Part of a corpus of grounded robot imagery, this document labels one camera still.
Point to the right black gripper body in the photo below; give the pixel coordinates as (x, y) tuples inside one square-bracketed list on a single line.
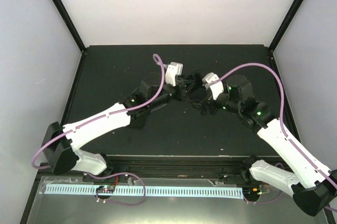
[(208, 101)]

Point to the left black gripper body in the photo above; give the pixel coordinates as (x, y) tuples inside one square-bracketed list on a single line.
[(179, 95)]

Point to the black phone case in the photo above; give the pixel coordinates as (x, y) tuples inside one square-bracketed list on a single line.
[(184, 80)]

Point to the black smartphone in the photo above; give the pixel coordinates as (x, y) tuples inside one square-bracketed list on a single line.
[(195, 88)]

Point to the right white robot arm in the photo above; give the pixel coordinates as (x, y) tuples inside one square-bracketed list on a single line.
[(310, 183)]

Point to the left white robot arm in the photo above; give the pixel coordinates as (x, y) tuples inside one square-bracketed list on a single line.
[(62, 144)]

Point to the right small circuit board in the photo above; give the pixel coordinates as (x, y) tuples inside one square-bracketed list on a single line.
[(259, 190)]

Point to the small green circuit board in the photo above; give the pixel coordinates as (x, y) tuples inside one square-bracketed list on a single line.
[(105, 189)]

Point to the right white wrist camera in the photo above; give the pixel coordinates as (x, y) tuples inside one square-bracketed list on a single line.
[(212, 82)]

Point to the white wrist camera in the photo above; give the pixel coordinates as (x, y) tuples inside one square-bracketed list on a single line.
[(172, 71), (212, 82)]

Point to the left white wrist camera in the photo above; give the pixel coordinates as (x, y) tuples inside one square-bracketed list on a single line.
[(172, 71)]

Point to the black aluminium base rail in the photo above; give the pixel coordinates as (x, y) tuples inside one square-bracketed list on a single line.
[(187, 166)]

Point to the white slotted cable duct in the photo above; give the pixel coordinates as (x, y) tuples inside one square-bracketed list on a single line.
[(149, 191)]

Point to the right black frame post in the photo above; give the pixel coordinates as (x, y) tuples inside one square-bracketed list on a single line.
[(292, 11)]

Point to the black frame post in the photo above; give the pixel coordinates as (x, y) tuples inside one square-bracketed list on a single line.
[(69, 24), (292, 11)]

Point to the left black frame post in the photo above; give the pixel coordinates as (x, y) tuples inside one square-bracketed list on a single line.
[(69, 24)]

